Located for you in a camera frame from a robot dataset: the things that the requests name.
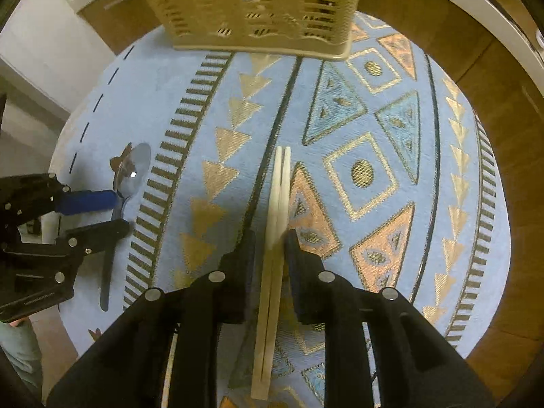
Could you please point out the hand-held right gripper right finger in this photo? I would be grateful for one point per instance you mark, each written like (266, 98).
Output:
(293, 263)

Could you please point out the blue patterned table mat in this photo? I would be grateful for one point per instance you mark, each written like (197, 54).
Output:
(382, 242)

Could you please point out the wooden chopstick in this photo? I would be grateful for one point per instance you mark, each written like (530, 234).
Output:
(276, 187)
(169, 365)
(286, 187)

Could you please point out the person's left forearm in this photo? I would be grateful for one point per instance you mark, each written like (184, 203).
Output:
(19, 352)

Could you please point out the wooden cabinet door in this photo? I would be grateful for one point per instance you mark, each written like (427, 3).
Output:
(110, 17)

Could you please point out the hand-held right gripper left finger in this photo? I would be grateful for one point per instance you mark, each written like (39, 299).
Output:
(246, 272)

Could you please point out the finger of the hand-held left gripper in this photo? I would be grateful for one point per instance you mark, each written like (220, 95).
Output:
(106, 231)
(89, 202)

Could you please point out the small white device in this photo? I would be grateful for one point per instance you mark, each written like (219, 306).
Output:
(539, 40)

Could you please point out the beige plastic utensil basket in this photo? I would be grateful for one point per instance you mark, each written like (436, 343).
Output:
(255, 8)

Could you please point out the metal spoon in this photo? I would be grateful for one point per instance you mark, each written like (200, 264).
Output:
(134, 165)

